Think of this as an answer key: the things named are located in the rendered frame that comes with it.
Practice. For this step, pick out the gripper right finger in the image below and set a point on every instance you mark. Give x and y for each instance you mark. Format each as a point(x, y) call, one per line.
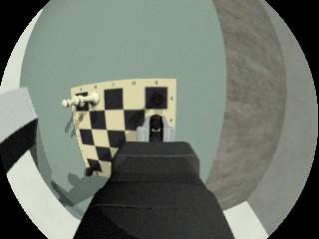
point(166, 131)

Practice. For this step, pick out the white chess king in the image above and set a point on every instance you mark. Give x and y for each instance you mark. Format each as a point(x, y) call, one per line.
point(93, 98)

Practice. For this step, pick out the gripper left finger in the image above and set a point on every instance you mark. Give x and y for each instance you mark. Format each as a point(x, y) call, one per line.
point(145, 132)

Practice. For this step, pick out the black and cream chessboard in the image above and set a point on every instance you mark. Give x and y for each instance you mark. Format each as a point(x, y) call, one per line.
point(123, 106)

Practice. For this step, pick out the white queen chess piece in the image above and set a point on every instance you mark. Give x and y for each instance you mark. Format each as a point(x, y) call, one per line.
point(67, 103)

